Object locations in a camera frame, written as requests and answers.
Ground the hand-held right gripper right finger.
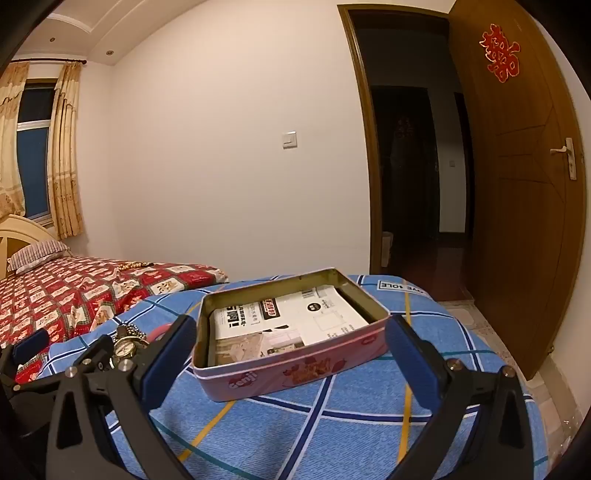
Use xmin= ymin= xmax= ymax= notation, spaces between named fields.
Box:
xmin=385 ymin=315 xmax=546 ymax=480

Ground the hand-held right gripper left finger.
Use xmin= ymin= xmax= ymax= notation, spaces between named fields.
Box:
xmin=46 ymin=315 xmax=197 ymax=480

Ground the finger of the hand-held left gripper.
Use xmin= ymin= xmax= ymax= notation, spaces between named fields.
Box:
xmin=0 ymin=329 xmax=51 ymax=386
xmin=69 ymin=333 xmax=116 ymax=374

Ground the gold wrist watch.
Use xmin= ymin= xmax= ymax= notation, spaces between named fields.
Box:
xmin=112 ymin=337 xmax=139 ymax=361

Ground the gold bead necklace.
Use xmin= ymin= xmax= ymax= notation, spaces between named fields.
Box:
xmin=117 ymin=323 xmax=151 ymax=347

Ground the pink tin box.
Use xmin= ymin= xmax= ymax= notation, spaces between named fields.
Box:
xmin=191 ymin=268 xmax=392 ymax=403

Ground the red printed bedsheet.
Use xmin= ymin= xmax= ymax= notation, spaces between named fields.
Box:
xmin=0 ymin=256 xmax=229 ymax=384

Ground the striped pillow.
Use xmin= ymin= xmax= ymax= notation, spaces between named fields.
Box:
xmin=7 ymin=240 xmax=72 ymax=275

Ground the blue checked cloth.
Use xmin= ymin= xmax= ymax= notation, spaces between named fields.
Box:
xmin=34 ymin=274 xmax=550 ymax=480

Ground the cream wooden headboard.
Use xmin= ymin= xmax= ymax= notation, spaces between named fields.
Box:
xmin=0 ymin=215 xmax=58 ymax=278

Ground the white printed card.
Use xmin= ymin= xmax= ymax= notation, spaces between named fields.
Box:
xmin=210 ymin=285 xmax=370 ymax=365

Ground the window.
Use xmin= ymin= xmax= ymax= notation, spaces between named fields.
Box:
xmin=16 ymin=80 xmax=56 ymax=222

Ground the brown wooden door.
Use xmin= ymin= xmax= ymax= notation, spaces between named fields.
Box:
xmin=448 ymin=0 xmax=586 ymax=381

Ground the beige patterned curtain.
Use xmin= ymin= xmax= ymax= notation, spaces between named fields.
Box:
xmin=0 ymin=62 xmax=31 ymax=217
xmin=48 ymin=62 xmax=86 ymax=241

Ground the dark curtain rod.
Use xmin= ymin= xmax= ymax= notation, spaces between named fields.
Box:
xmin=9 ymin=57 xmax=88 ymax=66

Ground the red paper door decoration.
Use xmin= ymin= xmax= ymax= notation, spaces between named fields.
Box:
xmin=478 ymin=24 xmax=522 ymax=84

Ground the brown door frame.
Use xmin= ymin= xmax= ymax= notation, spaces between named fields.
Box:
xmin=337 ymin=4 xmax=451 ymax=278

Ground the metal door handle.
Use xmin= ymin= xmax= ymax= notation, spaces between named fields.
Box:
xmin=549 ymin=137 xmax=578 ymax=181

